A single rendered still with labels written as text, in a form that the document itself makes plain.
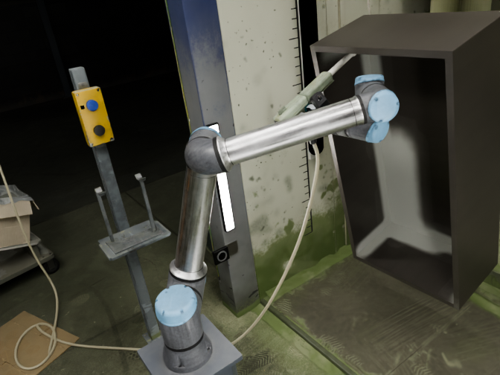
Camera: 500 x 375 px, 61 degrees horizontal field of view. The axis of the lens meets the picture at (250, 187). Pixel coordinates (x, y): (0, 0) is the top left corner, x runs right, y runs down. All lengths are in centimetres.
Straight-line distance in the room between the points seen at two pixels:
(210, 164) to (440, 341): 177
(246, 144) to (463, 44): 74
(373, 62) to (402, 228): 98
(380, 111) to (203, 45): 110
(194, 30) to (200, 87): 26
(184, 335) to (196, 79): 118
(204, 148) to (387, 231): 153
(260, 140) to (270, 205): 133
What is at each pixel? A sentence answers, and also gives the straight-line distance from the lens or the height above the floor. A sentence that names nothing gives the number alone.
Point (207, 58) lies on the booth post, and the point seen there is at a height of 159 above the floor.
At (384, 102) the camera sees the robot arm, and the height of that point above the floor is 154.
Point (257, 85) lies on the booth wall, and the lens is 232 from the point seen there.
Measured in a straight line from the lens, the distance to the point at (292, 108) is 161.
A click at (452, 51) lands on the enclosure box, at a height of 163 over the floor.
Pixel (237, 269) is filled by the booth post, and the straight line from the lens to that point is 262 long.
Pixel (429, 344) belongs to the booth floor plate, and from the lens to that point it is 261.
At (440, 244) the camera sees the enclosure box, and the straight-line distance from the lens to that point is 249.
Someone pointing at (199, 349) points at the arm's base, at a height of 71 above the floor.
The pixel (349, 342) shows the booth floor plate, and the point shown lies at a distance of 257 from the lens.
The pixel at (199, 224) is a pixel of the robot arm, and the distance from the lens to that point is 156.
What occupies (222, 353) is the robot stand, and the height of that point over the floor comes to 64.
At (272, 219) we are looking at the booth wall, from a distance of 263.
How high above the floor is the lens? 189
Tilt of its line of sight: 26 degrees down
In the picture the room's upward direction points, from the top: 8 degrees counter-clockwise
